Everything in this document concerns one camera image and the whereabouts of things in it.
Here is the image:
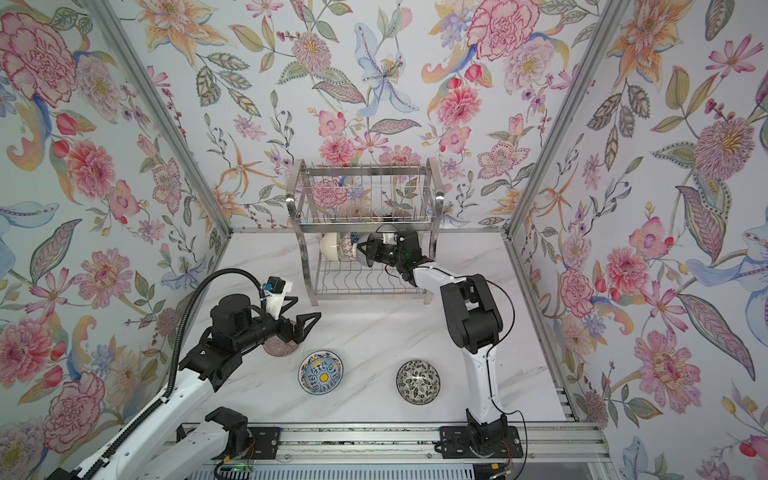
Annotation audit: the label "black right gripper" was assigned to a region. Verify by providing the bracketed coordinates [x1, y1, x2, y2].
[360, 240, 407, 269]

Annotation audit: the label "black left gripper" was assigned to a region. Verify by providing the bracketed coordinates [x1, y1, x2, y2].
[234, 297, 322, 355]

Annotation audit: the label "stainless steel dish rack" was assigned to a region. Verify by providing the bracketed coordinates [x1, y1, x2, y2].
[286, 159, 446, 305]

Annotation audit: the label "blue geometric red bowl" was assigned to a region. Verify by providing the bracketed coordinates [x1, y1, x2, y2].
[339, 232, 359, 262]

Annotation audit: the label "cream white bowl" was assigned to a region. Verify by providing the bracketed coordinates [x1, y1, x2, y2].
[320, 232, 343, 262]

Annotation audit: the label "blue yellow patterned bowl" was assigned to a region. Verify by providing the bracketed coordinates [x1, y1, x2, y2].
[298, 350, 344, 395]

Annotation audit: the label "dark petal pattern bowl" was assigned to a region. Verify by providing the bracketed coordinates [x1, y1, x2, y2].
[355, 241, 374, 268]

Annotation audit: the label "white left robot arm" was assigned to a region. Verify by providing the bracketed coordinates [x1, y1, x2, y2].
[50, 294, 322, 479]

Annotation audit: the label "pink striped bowl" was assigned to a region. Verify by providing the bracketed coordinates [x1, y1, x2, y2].
[263, 336, 298, 358]

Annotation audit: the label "black white floral bowl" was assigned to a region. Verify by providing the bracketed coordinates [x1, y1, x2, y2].
[396, 360, 441, 406]

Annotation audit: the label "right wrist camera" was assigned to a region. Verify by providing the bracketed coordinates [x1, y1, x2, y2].
[376, 229, 399, 245]

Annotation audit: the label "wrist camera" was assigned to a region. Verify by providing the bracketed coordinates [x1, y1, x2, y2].
[261, 276, 293, 320]
[376, 229, 399, 245]

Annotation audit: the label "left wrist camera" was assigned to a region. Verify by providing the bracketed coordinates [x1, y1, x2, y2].
[261, 276, 293, 320]

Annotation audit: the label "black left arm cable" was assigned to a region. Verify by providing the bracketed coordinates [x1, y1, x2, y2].
[77, 267, 265, 480]

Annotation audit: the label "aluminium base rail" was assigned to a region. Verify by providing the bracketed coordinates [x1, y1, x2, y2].
[95, 421, 613, 466]

